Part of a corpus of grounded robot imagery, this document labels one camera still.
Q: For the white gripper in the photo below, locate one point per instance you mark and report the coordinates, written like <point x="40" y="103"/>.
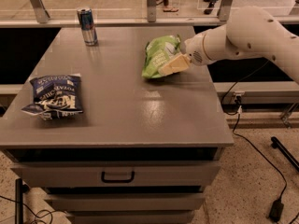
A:
<point x="194" y="48"/>

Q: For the green rice chip bag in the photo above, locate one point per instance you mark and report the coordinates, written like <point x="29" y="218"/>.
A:
<point x="158" y="52"/>

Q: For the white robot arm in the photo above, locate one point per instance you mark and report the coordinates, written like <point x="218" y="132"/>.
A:
<point x="250" y="32"/>

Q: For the redbull can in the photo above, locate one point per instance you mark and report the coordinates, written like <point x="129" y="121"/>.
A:
<point x="85" y="18"/>

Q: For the blue potato chip bag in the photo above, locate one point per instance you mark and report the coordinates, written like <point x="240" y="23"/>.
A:
<point x="55" y="97"/>

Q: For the black stand leg right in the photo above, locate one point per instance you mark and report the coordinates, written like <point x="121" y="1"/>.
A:
<point x="285" y="152"/>

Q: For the black power adapter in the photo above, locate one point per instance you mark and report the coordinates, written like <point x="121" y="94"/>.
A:
<point x="276" y="210"/>

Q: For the middle grey drawer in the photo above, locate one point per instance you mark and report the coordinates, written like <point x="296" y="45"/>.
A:
<point x="126" y="202"/>

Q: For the grey drawer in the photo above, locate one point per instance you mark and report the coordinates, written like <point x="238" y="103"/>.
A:
<point x="87" y="174"/>
<point x="126" y="202"/>
<point x="131" y="217"/>

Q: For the top grey drawer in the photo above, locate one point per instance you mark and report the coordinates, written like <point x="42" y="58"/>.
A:
<point x="87" y="174"/>

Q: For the bottom grey drawer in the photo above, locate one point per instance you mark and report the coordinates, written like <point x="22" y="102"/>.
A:
<point x="131" y="217"/>

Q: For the black stand pole left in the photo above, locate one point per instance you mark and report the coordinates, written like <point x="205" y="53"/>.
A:
<point x="19" y="202"/>

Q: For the wall power outlet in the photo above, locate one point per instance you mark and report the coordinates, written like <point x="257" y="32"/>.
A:
<point x="238" y="97"/>

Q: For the middle metal railing post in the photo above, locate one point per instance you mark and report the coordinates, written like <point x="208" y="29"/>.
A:
<point x="151" y="10"/>

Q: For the metal railing post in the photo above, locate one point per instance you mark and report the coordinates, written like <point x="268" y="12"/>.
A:
<point x="224" y="10"/>
<point x="42" y="15"/>
<point x="151" y="10"/>

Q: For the right metal railing post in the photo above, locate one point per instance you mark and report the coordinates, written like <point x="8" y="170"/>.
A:
<point x="224" y="10"/>

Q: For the black drawer handle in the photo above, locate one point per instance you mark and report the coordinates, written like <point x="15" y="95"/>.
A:
<point x="117" y="178"/>

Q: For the left metal railing post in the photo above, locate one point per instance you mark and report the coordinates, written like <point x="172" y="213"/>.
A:
<point x="42" y="15"/>

